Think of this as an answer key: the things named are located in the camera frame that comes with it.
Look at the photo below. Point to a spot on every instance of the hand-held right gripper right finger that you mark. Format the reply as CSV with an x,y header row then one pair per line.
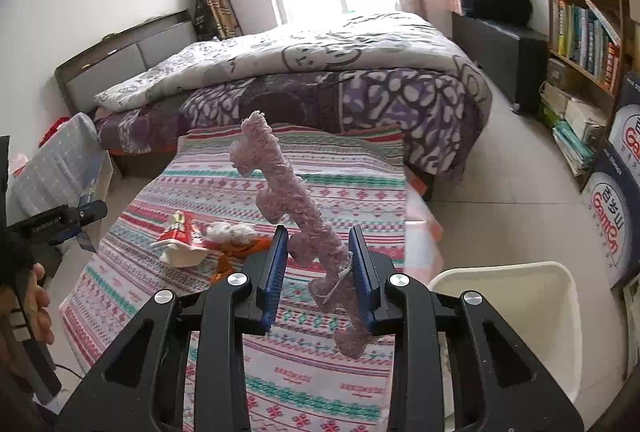
x,y
361,277

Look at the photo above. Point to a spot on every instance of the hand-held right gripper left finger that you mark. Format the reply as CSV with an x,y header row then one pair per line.
x,y
275,272

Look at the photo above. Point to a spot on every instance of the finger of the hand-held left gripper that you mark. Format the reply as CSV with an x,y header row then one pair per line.
x,y
92,211
80,239

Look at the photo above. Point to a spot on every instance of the pink fuzzy cloth strip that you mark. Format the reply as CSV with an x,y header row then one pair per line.
x,y
280,172

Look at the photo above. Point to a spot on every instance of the white trash bin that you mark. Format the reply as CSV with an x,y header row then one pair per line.
x,y
525,312

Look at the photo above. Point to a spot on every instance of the person's left hand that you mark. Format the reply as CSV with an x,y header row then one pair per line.
x,y
42,307

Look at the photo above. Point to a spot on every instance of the orange cloth scrap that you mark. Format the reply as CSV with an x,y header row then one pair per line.
x,y
235,257

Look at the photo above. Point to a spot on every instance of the dark bed base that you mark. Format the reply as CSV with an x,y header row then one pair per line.
x,y
140,165

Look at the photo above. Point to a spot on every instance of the red carton with white flap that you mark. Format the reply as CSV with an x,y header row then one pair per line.
x,y
177,232

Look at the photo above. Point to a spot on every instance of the red cloth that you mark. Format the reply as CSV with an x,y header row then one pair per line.
x,y
52,132

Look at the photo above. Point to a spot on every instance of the patterned striped tablecloth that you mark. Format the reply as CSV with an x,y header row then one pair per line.
x,y
325,192

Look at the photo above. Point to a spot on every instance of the grey bed headboard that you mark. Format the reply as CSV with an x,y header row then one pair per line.
x,y
115,62

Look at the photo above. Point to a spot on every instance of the purple patterned blanket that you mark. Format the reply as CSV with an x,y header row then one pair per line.
x,y
390,97

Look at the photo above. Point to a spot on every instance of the black bag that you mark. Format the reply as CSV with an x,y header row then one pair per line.
x,y
204,20

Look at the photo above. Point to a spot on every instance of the printed grey quilt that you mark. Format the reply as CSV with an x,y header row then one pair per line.
x,y
300,47

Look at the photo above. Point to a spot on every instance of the blue white carton box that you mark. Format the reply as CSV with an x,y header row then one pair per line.
x,y
610,222
631,122

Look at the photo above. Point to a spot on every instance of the pile of flat books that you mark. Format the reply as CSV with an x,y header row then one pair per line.
x,y
575,132

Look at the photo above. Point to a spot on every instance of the black bench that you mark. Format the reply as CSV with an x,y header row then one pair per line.
x,y
500,57

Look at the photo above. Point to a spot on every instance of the row of upright books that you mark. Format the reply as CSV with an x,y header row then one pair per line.
x,y
585,42

